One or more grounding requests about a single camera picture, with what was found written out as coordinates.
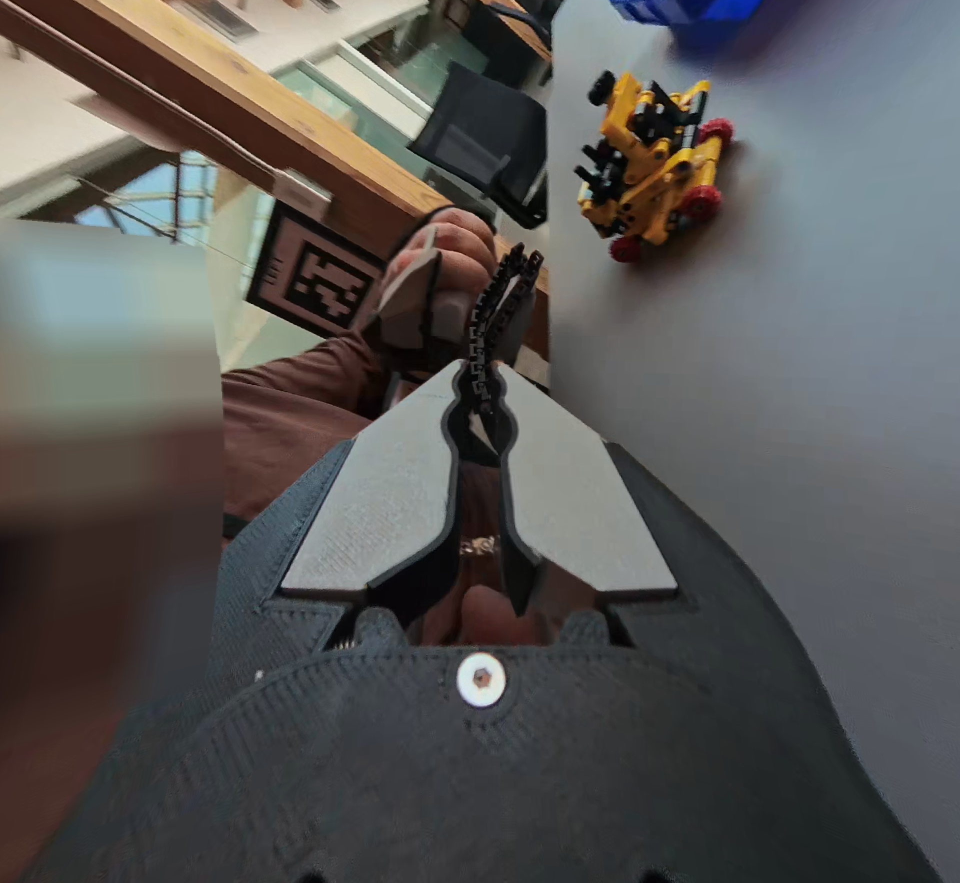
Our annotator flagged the black lego track chain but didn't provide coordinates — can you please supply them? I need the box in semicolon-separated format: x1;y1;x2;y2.
463;244;545;415

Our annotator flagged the person's left forearm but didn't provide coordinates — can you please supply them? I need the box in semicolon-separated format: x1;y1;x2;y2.
221;328;451;524

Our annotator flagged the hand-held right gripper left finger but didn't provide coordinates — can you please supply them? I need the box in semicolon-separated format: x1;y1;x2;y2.
277;358;468;629

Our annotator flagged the yellow lego bulldozer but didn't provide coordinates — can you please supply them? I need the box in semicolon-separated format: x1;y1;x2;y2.
573;70;736;265

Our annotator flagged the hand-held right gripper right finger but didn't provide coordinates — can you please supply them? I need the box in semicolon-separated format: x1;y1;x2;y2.
493;364;680;620

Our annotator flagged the black framed marker sign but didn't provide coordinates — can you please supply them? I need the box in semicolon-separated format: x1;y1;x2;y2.
246;204;387;340

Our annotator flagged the person's left hand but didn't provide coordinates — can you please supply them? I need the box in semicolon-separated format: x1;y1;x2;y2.
396;206;502;295

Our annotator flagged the wooden post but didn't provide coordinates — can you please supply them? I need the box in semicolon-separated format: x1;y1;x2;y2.
0;0;552;299

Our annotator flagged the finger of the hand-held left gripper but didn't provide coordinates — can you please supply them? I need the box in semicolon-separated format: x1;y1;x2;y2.
431;289;483;342
373;230;444;350

